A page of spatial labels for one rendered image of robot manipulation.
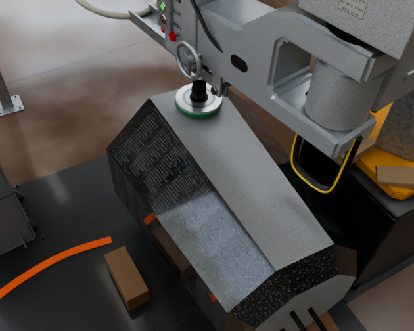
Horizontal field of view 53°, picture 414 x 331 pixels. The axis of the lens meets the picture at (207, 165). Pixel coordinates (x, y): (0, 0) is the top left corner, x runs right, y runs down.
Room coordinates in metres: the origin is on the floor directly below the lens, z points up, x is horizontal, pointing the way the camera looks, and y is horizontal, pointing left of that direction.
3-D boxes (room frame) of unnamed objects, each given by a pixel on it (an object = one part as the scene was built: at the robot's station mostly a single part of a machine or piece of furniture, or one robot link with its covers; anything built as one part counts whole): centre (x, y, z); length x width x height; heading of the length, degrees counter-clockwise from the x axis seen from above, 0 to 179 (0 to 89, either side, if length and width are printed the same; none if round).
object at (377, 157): (1.41, -0.88, 0.76); 0.49 x 0.49 x 0.05; 32
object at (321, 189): (0.99, -0.38, 1.09); 0.23 x 0.03 x 0.32; 42
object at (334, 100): (1.00, -0.38, 1.38); 0.19 x 0.19 x 0.20
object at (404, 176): (1.18, -0.83, 0.80); 0.20 x 0.10 x 0.05; 80
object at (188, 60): (1.32, 0.06, 1.23); 0.15 x 0.10 x 0.15; 42
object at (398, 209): (1.41, -0.88, 0.37); 0.66 x 0.66 x 0.74; 32
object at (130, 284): (1.01, 0.39, 0.07); 0.30 x 0.12 x 0.12; 34
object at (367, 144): (1.32, -0.64, 0.81); 0.20 x 0.10 x 0.05; 130
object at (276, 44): (1.19, -0.20, 1.34); 0.74 x 0.23 x 0.49; 42
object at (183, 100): (1.49, 0.05, 0.91); 0.21 x 0.21 x 0.01
